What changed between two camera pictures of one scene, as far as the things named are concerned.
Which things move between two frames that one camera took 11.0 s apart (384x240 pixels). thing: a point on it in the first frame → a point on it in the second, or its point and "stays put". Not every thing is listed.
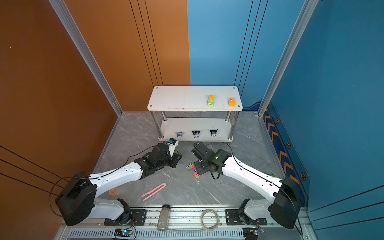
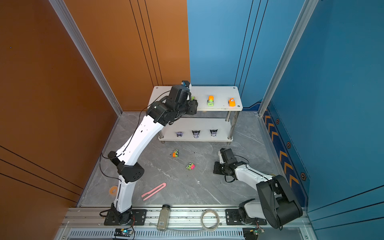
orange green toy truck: [210, 100] stays put
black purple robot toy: [213, 132] stays put
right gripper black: [199, 169] → [216, 168]
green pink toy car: [190, 166] stays put
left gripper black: [175, 157] → [193, 105]
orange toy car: [231, 102] stays put
